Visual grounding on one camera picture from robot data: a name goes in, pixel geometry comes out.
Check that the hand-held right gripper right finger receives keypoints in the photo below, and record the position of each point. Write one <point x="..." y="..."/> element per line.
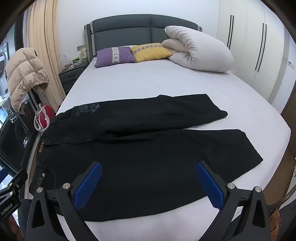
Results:
<point x="209" y="185"/>

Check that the black mesh chair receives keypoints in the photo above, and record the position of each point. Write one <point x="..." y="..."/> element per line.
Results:
<point x="288" y="215"/>

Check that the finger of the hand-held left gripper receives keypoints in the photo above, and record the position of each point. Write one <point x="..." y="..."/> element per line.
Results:
<point x="15" y="182"/>

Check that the beige puffer jacket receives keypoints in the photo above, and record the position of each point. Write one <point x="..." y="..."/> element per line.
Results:
<point x="23" y="74"/>

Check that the black pants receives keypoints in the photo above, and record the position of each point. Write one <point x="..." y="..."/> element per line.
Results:
<point x="138" y="157"/>

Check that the purple patterned pillow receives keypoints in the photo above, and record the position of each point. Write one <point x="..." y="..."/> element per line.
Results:
<point x="113" y="56"/>

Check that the beige curtain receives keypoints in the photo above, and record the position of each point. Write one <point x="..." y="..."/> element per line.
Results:
<point x="44" y="34"/>

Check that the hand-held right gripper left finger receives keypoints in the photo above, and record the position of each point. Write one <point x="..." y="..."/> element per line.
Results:
<point x="89" y="185"/>

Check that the yellow patterned pillow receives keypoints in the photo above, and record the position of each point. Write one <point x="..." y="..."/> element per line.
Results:
<point x="151" y="52"/>

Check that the dark grey nightstand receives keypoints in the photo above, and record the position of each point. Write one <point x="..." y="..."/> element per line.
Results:
<point x="70" y="77"/>

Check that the small paper bag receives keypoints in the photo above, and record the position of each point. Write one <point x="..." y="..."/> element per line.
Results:
<point x="82" y="51"/>

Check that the white wardrobe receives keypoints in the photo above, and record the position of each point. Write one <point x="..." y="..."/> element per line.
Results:
<point x="247" y="46"/>

